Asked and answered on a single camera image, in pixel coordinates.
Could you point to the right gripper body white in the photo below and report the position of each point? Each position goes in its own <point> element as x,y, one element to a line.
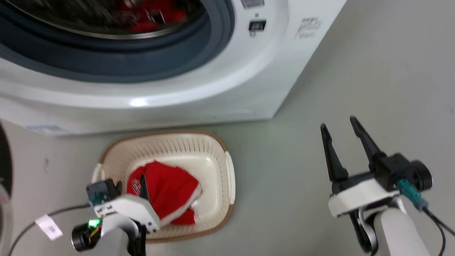
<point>359,197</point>

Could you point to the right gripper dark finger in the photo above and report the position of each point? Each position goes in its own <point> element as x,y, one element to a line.
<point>332,156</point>
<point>366,142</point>

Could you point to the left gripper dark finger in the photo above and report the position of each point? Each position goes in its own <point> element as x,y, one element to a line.
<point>144,188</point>

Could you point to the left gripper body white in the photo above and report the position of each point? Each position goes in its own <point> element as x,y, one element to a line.
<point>137,209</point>

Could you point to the red garment with white trim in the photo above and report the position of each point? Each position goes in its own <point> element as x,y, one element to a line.
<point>170,192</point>

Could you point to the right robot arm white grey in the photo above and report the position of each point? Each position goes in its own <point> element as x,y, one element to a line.
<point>398,234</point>

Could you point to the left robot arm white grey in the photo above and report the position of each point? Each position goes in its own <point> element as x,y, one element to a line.
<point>106,238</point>

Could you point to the cream plastic laundry basket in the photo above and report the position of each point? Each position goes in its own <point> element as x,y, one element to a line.
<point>209,167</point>

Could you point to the white front-load washing machine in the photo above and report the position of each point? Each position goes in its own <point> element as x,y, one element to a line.
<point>220,81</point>

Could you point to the washing machine door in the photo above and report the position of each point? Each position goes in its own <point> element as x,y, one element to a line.
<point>4,170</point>

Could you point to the red clothes in drum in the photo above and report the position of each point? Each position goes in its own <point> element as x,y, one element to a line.
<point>149,16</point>

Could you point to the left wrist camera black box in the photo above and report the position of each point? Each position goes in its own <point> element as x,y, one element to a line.
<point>103,192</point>

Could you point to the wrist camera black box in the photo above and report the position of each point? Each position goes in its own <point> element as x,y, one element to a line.
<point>103,192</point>
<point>401,170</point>

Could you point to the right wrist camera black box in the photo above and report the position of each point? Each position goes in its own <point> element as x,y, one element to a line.
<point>401,170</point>

